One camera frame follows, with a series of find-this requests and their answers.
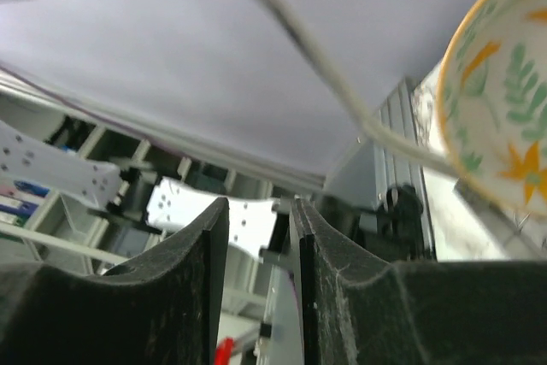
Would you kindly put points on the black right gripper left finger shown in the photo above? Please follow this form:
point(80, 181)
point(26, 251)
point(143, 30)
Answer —
point(160, 307)

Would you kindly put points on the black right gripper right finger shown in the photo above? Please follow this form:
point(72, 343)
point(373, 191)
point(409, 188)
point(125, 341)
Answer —
point(358, 309)

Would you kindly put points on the white bowl orange flower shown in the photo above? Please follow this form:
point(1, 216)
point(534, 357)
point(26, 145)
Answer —
point(491, 102)

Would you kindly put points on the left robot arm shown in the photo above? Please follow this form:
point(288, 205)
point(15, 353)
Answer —
point(122, 191)

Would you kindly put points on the stainless steel dish rack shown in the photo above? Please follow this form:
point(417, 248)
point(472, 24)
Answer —
point(223, 76)

